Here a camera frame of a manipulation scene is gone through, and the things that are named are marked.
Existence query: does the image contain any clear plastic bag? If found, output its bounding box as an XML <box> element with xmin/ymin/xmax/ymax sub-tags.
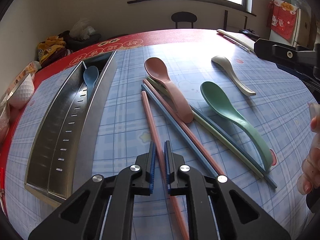
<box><xmin>69</xmin><ymin>18</ymin><xmax>96</xmax><ymax>40</ymax></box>

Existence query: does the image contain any red hanging cloth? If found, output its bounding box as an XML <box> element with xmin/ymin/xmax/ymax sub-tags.
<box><xmin>267</xmin><ymin>0</ymin><xmax>298</xmax><ymax>40</ymax></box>

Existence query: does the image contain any green chopstick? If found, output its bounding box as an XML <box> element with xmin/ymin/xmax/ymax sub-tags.
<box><xmin>143</xmin><ymin>77</ymin><xmax>267</xmax><ymax>180</ymax></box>

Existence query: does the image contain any white refrigerator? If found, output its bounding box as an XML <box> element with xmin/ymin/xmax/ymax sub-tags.
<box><xmin>269</xmin><ymin>0</ymin><xmax>311</xmax><ymax>47</ymax></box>

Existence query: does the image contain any right hand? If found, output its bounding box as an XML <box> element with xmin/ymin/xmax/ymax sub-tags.
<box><xmin>297</xmin><ymin>103</ymin><xmax>320</xmax><ymax>195</ymax></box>

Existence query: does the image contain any blue plastic spoon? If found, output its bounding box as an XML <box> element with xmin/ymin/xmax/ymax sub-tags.
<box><xmin>84</xmin><ymin>66</ymin><xmax>99</xmax><ymax>101</ymax></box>

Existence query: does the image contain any stainless steel utensil tray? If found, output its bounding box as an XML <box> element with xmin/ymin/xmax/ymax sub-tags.
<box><xmin>24</xmin><ymin>51</ymin><xmax>117</xmax><ymax>207</ymax></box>

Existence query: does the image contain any blue plaid table mat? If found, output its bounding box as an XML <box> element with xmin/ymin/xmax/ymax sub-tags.
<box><xmin>5</xmin><ymin>43</ymin><xmax>316</xmax><ymax>239</ymax></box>

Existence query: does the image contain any black round chair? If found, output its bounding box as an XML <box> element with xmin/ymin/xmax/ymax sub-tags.
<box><xmin>171</xmin><ymin>11</ymin><xmax>197</xmax><ymax>29</ymax></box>

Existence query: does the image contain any white notebook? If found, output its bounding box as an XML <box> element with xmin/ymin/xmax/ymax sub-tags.
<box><xmin>217</xmin><ymin>29</ymin><xmax>255</xmax><ymax>52</ymax></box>

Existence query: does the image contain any pink plastic spoon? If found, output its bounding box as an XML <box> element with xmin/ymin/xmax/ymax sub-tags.
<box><xmin>144</xmin><ymin>57</ymin><xmax>194</xmax><ymax>124</ymax></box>

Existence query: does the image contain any white plastic spoon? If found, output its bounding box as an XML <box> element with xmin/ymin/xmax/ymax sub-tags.
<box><xmin>212</xmin><ymin>56</ymin><xmax>256</xmax><ymax>96</ymax></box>

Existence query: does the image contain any green plastic spoon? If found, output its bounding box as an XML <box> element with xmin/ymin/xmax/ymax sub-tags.
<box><xmin>200</xmin><ymin>81</ymin><xmax>273</xmax><ymax>172</ymax></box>

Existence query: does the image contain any white textured bowl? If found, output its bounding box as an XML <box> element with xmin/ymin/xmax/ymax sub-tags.
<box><xmin>7</xmin><ymin>73</ymin><xmax>35</xmax><ymax>109</ymax></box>

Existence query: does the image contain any red tablecloth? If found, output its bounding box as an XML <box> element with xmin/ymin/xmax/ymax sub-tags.
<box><xmin>1</xmin><ymin>29</ymin><xmax>237</xmax><ymax>213</ymax></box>

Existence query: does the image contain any white pen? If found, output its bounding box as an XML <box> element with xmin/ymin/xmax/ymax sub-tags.
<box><xmin>223</xmin><ymin>35</ymin><xmax>250</xmax><ymax>53</ymax></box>

